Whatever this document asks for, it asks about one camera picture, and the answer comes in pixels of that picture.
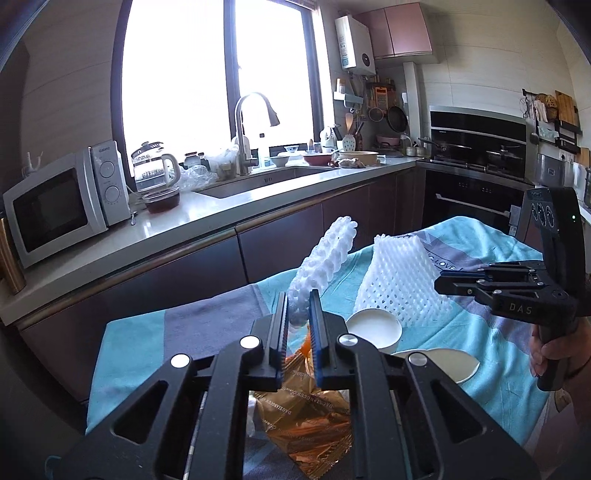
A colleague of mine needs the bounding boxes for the kitchen window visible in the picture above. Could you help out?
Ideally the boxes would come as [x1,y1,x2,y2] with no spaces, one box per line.
[113,0,331,186]

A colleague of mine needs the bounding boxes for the red food container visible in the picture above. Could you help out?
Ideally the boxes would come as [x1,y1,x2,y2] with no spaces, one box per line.
[142,187,181,214]

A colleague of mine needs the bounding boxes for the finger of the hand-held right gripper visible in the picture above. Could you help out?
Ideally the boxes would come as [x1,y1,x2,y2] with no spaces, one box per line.
[434,271,581,320]
[478,261,548,283]

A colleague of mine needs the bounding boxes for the person's right hand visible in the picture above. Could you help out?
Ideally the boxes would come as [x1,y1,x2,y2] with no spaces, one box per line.
[529,323,549,378]

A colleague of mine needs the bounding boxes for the black wall rack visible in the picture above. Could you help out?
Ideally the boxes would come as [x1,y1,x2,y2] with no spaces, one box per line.
[522,88,581,154]

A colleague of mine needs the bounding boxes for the cream casserole pot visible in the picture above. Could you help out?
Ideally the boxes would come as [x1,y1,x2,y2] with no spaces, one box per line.
[338,150,380,167]

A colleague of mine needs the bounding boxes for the black lidded pot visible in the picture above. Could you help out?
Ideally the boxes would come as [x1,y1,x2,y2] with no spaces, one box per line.
[485,145,525,167]

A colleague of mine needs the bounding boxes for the gold orange snack wrapper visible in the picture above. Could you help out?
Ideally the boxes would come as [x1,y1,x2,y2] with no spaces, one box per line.
[249,323,355,479]

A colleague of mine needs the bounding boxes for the hanging black frying pan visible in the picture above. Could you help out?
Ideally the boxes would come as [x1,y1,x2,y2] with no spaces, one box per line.
[387,105,410,133]

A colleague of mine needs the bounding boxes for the black integrated stove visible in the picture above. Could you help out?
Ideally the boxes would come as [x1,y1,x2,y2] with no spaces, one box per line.
[422,105,530,234]

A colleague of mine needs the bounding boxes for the white microwave oven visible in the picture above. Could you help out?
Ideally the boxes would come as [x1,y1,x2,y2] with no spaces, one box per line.
[2,138,133,270]

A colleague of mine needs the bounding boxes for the white water heater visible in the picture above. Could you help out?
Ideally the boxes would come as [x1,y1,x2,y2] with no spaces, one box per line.
[335,15,378,75]

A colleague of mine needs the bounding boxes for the copper tumbler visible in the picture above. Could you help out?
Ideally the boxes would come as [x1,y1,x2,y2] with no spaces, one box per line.
[0,216,27,294]

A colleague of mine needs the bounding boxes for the turquoise grey printed cloth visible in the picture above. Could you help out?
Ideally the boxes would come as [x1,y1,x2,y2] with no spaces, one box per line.
[85,216,557,480]

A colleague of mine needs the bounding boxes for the wide white foam net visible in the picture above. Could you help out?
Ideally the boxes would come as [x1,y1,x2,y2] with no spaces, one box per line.
[353,233,454,328]

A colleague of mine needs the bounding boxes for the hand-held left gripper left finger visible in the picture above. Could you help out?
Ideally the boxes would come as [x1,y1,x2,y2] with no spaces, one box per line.
[51,292,290,480]

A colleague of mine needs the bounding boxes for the white round bowl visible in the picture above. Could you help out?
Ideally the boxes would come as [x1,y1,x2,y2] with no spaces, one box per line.
[346,308,404,355]

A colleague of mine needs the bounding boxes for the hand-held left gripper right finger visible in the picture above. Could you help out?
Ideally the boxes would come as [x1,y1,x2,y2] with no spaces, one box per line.
[308,289,541,480]

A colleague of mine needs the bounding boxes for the grey wall shelf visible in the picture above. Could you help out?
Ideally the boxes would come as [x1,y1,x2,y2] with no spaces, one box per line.
[333,78,366,105]

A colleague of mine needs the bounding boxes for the hanging utensil rack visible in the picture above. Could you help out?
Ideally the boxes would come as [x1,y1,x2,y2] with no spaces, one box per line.
[365,80,398,123]

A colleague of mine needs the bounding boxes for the white flat plate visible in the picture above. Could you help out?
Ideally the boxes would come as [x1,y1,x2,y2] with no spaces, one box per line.
[392,347,480,385]

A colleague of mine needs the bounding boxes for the steel kitchen sink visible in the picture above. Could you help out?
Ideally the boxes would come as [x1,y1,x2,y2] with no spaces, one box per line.
[196,165,339,199]

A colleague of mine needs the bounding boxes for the clear plastic bag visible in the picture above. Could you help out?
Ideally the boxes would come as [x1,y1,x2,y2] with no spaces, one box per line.
[178,165,219,191]

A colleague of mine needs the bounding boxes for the pink wall cabinet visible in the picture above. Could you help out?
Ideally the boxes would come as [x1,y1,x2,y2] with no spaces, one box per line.
[355,2,435,61]

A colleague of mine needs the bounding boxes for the steel kitchen faucet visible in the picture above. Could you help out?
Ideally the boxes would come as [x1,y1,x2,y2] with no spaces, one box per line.
[233,92,281,176]

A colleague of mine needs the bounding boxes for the dark brown base cabinets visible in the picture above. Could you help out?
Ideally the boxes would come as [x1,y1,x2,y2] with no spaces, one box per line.
[18,165,426,409]

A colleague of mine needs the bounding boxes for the long white foam net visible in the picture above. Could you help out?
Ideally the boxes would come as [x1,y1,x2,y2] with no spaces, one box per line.
[287,216,359,325]

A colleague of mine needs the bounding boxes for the glass electric kettle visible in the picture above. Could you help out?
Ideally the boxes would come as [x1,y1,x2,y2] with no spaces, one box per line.
[130,141,182,193]

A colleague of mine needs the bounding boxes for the steel container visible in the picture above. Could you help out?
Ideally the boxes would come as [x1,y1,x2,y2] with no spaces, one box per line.
[536,154,576,188]

